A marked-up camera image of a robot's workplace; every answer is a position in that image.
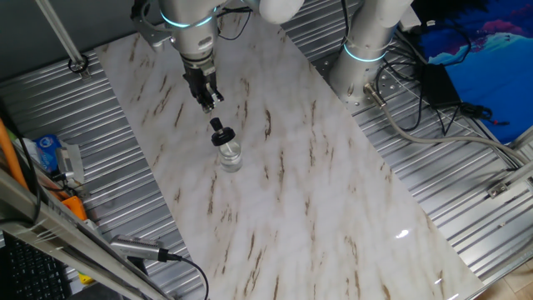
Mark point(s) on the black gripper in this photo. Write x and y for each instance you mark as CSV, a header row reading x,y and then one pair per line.
x,y
200,77

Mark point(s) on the black dropper lid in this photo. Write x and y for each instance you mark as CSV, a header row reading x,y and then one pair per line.
x,y
222,137

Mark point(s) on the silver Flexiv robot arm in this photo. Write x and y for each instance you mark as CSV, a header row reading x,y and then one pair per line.
x,y
362,75

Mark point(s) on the small clear glass jar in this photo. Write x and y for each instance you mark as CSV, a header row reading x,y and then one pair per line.
x,y
230,160

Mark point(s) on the white marble pattern mat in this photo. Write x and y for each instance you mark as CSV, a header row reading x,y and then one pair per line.
x,y
312,200

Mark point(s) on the aluminium pole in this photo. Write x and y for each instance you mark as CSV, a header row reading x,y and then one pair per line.
x,y
62,37

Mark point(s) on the blue tissue pack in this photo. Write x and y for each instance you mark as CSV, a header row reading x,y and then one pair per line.
x,y
46,152

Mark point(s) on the orange button box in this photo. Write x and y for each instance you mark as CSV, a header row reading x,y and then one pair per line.
x,y
75,208

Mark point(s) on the orange tube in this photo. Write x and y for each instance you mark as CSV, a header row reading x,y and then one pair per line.
x,y
10,154

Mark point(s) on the white power strip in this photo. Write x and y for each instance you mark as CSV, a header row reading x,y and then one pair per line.
x,y
410,18

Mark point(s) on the yellow box green mushroom button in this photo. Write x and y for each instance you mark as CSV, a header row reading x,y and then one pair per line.
x,y
86,279

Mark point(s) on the black power adapter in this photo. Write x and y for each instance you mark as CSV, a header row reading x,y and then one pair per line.
x,y
440,85

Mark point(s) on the black keyboard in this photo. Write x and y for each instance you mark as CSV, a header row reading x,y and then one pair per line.
x,y
29,271

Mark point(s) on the blue printed cloth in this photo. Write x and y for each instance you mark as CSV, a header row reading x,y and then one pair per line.
x,y
491,62

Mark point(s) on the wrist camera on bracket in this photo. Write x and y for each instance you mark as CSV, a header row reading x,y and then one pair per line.
x,y
152,35

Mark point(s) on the small silver metal bracket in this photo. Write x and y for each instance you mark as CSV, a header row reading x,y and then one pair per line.
x,y
71,162

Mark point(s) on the silver ribbed camera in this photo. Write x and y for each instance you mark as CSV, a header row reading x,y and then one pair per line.
x,y
135,248

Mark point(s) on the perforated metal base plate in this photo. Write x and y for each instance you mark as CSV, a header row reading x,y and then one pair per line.
x,y
391,85

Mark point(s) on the aluminium frame beam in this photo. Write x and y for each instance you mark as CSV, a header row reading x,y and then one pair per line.
x,y
54,233

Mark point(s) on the aluminium corner bracket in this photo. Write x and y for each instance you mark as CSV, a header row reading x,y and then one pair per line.
x,y
499,188

